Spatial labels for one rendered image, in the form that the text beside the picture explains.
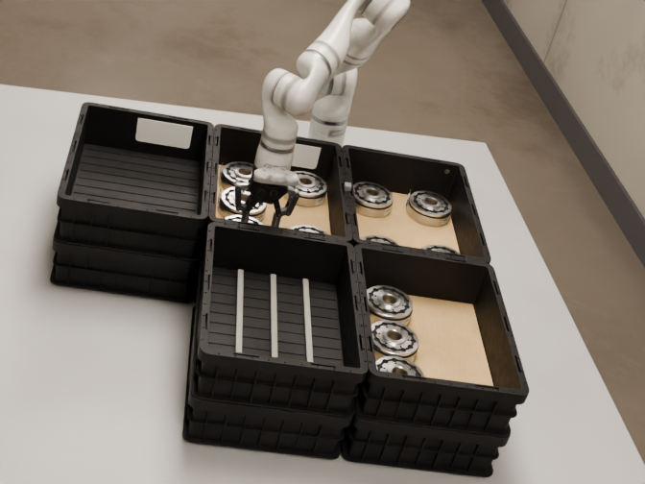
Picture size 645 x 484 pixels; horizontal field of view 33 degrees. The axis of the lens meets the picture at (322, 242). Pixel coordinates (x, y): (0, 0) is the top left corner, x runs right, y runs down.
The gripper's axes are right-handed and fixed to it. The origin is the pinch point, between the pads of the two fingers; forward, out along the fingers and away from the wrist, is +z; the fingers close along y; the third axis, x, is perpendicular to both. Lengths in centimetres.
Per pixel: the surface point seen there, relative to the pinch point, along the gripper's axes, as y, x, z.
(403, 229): -35.4, -11.2, 5.3
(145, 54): 14, -250, 87
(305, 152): -12.9, -28.3, -1.9
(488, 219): -68, -39, 18
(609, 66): -178, -212, 45
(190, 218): 15.6, 7.8, -4.4
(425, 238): -40.1, -8.2, 5.3
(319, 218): -15.5, -11.8, 5.3
